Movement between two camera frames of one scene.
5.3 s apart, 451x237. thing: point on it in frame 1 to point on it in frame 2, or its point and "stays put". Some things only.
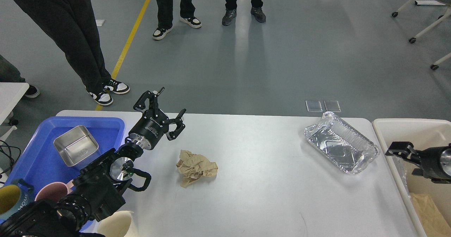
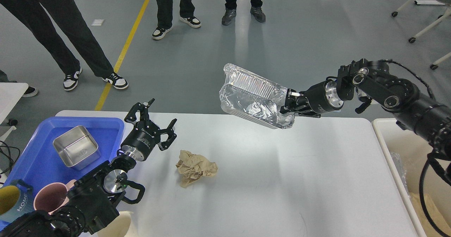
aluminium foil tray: x=341 y=144 to x=249 y=95
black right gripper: x=428 y=160 to x=321 y=98
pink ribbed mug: x=54 y=191 stays put
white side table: x=11 y=93 stays put
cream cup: x=116 y=224 stays put
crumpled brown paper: x=193 y=167 stays put
